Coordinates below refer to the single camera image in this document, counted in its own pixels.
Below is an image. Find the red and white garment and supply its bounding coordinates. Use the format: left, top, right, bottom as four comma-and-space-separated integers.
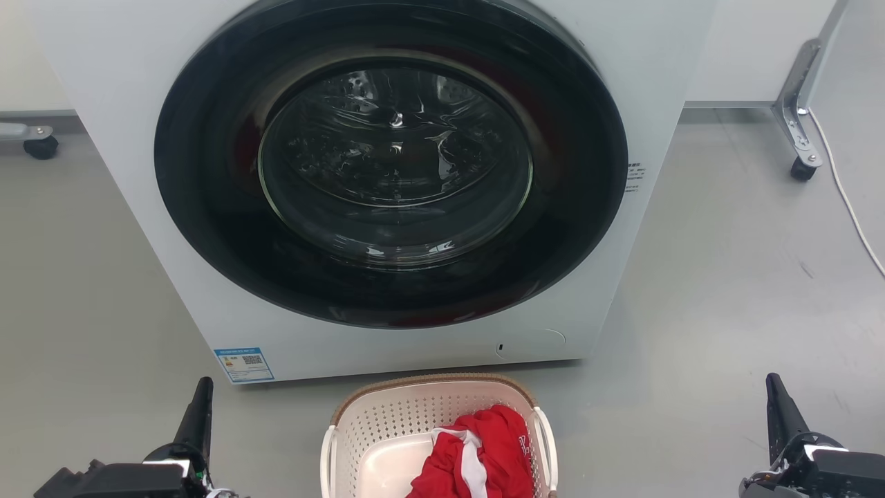
406, 405, 535, 498

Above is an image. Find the white perforated laundry basket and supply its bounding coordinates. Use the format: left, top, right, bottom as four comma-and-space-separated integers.
319, 373, 559, 498

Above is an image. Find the white front-load washing machine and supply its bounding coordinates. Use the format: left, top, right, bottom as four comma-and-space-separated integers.
24, 0, 718, 385

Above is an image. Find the grey bar with black caster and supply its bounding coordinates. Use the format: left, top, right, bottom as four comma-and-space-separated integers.
0, 122, 60, 161

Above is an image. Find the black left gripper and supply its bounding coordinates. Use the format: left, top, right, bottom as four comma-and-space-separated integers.
88, 376, 230, 498

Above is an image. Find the black round washing machine door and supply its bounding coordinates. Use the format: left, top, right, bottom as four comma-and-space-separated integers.
153, 0, 629, 330

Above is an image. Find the metal frame leg with caster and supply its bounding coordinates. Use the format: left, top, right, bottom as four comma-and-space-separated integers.
771, 0, 855, 183

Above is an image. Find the blue energy label sticker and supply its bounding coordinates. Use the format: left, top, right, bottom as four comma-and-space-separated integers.
213, 347, 276, 385

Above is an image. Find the white floor cable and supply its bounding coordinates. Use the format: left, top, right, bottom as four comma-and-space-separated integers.
808, 109, 885, 277

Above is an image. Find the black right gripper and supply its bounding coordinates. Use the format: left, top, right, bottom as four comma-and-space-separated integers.
739, 373, 885, 498

